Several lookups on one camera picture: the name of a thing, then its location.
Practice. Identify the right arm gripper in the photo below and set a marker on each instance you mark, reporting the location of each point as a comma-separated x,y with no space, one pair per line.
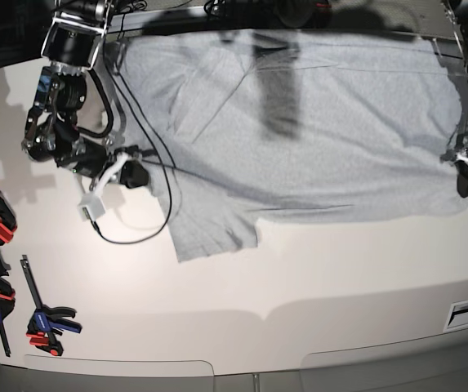
90,159

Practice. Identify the grey T-shirt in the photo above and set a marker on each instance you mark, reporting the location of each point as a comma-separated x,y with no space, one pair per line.
290,127

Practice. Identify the right arm black robot arm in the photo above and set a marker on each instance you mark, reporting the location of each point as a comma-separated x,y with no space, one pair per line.
52,132

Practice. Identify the blue black bar clamp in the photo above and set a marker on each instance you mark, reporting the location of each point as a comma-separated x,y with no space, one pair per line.
46,324

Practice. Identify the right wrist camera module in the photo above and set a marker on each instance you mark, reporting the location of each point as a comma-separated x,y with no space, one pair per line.
91,207

